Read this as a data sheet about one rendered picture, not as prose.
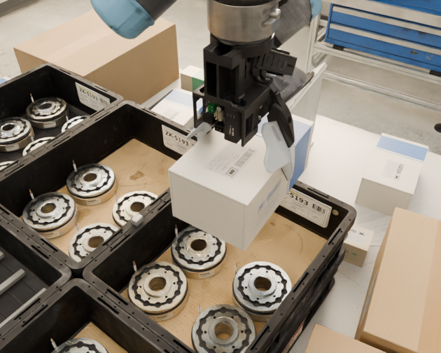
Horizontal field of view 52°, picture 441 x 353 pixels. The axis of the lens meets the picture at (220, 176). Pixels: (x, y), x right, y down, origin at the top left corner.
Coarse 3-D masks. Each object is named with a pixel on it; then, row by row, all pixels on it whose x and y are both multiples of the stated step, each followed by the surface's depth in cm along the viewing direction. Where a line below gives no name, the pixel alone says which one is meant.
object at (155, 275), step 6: (150, 276) 78; (156, 276) 78; (162, 276) 78; (168, 276) 78; (144, 282) 77; (168, 282) 77; (144, 288) 77; (168, 288) 77; (150, 294) 76; (156, 294) 76; (162, 294) 76
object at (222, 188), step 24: (264, 120) 67; (216, 144) 63; (240, 144) 63; (264, 144) 63; (192, 168) 59; (216, 168) 59; (240, 168) 59; (264, 168) 59; (192, 192) 59; (216, 192) 56; (240, 192) 56; (264, 192) 58; (192, 216) 62; (216, 216) 59; (240, 216) 56; (264, 216) 62; (240, 240) 59
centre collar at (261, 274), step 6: (252, 276) 78; (258, 276) 78; (264, 276) 78; (270, 276) 78; (252, 282) 77; (270, 282) 78; (252, 288) 77; (270, 288) 77; (258, 294) 76; (264, 294) 76; (270, 294) 76
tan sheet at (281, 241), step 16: (272, 224) 92; (288, 224) 92; (256, 240) 89; (272, 240) 89; (288, 240) 89; (304, 240) 89; (320, 240) 89; (160, 256) 86; (240, 256) 86; (256, 256) 86; (272, 256) 86; (288, 256) 86; (304, 256) 86; (224, 272) 83; (288, 272) 83; (160, 288) 81; (192, 288) 81; (208, 288) 81; (224, 288) 81; (192, 304) 78; (208, 304) 78; (176, 320) 76; (192, 320) 76; (176, 336) 74; (224, 336) 74
